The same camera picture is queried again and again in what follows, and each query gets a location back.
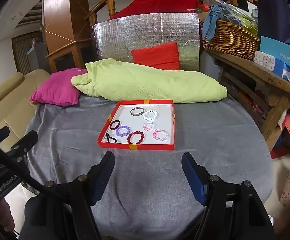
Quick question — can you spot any beige leather sofa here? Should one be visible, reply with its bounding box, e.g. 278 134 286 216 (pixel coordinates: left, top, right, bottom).
0 69 50 152

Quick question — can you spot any person's left hand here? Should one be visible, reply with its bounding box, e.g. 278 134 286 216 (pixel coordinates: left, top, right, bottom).
0 198 15 232

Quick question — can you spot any black hair tie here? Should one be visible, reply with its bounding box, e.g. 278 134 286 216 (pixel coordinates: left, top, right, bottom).
105 132 117 145

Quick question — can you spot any grey bed blanket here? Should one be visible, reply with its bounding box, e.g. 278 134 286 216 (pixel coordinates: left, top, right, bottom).
28 96 273 239

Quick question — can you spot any maroon hair band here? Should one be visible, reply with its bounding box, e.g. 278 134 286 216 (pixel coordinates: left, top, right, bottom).
109 120 121 131

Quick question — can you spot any black cable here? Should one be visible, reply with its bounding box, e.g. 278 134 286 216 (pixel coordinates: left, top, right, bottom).
0 134 61 198

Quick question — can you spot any silver insulation foil panel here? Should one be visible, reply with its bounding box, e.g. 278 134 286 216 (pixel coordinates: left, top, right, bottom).
91 12 200 71

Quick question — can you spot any wicker basket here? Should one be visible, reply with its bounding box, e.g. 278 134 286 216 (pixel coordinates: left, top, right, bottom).
201 20 260 60

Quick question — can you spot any magenta pillow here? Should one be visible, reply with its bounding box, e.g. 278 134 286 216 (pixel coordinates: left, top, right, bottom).
29 68 87 106

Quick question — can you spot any brown wooden cabinet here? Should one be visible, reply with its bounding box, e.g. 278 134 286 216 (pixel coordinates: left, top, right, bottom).
42 0 91 73

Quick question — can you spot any wooden side table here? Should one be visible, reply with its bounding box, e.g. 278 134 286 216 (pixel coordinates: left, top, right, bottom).
206 49 290 150

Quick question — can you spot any white patterned box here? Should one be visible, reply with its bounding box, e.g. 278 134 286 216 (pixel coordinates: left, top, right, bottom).
253 50 290 83

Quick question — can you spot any pink clear bead bracelet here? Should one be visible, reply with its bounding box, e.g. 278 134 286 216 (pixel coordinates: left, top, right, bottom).
143 121 158 132

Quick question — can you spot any white bead bracelet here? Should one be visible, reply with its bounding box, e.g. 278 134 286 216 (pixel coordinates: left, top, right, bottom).
142 109 159 121

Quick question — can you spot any blue fashion box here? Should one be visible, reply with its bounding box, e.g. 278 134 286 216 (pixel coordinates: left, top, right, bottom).
260 36 290 67

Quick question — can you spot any dark metal bangle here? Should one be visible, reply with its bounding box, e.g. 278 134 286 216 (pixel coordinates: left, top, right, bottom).
130 107 145 116

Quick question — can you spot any light green folded duvet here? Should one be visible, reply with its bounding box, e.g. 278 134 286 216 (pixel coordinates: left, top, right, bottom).
71 58 227 103

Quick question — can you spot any red jewelry box tray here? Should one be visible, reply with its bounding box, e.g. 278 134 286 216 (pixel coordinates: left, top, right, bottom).
97 100 175 151

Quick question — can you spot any large red cushion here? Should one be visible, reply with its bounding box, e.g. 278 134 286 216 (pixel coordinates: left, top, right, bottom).
110 0 201 20

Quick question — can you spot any dark navy bag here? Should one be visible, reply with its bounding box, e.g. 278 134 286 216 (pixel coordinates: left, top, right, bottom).
254 0 290 46

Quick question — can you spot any red bead bracelet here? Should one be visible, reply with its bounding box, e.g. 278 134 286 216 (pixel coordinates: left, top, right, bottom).
126 130 146 145

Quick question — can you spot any pink purple mixed bead bracelet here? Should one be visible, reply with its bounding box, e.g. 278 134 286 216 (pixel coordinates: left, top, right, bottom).
152 128 171 142

